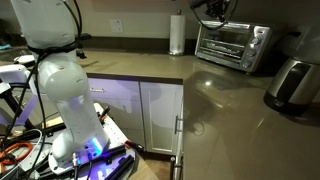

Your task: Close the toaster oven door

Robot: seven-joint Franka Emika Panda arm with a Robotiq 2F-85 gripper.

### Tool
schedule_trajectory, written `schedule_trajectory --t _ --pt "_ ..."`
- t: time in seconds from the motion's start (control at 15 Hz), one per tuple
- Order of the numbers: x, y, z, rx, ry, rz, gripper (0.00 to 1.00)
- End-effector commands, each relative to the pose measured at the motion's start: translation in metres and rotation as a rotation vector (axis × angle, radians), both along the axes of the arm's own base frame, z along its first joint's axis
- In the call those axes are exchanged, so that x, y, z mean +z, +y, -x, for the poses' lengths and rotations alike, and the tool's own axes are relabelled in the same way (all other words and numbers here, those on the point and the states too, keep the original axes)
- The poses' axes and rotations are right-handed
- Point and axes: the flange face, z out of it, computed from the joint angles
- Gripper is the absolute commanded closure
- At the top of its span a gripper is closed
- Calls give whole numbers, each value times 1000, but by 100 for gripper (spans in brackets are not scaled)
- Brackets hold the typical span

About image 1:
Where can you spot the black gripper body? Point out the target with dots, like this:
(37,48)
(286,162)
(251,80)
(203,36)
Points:
(218,5)

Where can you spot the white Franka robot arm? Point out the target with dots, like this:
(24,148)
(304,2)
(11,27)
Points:
(66,83)

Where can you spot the white robot base table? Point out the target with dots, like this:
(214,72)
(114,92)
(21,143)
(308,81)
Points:
(113,133)

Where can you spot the silver toaster oven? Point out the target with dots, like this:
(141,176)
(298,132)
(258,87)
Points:
(260,50)

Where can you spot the narrow white cabinet door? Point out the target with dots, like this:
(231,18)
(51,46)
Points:
(177,125)

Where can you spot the white paper towel roll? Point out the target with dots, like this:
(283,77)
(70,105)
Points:
(177,31)

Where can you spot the stainless steel electric kettle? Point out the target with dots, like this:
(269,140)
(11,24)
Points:
(293,83)

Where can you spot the white cabinet drawer front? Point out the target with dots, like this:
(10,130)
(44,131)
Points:
(113,100)

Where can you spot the white light switch plate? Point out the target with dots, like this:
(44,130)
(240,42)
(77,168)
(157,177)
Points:
(116,25)

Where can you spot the black camera on stand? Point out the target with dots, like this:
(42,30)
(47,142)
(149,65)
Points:
(82,50)

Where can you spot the black aluminium rail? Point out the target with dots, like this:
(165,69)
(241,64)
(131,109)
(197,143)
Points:
(120,166)

